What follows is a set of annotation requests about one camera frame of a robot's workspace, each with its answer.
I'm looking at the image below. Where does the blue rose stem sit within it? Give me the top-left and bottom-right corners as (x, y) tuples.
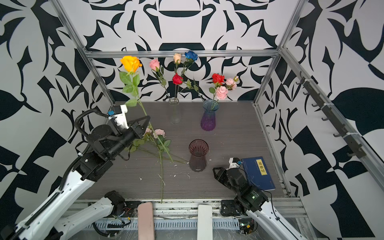
(178, 50), (198, 78)

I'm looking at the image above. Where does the black wall hook rack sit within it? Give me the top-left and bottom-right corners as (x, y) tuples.
(296, 72), (367, 159)

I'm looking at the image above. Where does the blue book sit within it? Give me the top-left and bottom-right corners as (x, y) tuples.
(242, 157), (276, 191)

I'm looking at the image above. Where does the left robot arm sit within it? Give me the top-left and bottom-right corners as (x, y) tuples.
(1, 105), (151, 240)

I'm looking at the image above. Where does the white pad on rail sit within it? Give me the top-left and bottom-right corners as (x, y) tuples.
(197, 205), (213, 240)

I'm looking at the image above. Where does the pink pad on rail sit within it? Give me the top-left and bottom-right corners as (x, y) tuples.
(138, 202), (155, 240)

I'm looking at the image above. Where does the dark pink glass vase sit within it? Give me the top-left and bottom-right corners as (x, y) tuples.
(189, 139), (209, 172)

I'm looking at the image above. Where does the small circuit board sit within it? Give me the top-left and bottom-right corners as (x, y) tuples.
(239, 219), (258, 235)

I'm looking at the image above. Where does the red rose stem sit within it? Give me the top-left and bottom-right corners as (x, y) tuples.
(172, 73), (203, 99)
(209, 74), (228, 101)

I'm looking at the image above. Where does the clear glass vase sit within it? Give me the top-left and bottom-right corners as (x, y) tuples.
(169, 97), (182, 125)

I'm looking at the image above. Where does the cream peach rose stem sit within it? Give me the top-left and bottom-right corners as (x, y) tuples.
(173, 54), (182, 99)

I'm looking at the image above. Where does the blue purple glass vase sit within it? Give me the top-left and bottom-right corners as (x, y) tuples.
(201, 100), (219, 132)

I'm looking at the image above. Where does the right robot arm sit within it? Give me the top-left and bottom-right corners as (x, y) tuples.
(213, 167), (305, 240)

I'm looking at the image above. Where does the pink rose stem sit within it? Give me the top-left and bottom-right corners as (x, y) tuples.
(149, 59), (171, 99)

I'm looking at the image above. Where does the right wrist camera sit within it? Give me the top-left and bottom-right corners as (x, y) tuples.
(229, 158), (242, 169)

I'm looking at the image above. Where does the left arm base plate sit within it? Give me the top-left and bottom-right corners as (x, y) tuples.
(119, 201), (142, 218)

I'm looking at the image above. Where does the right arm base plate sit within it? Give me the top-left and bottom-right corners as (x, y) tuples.
(220, 199), (246, 217)

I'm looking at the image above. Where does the pink spray roses bunch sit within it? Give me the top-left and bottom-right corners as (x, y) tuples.
(212, 74), (240, 101)

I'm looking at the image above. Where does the orange rose stem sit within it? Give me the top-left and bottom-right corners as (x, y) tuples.
(118, 55), (175, 163)

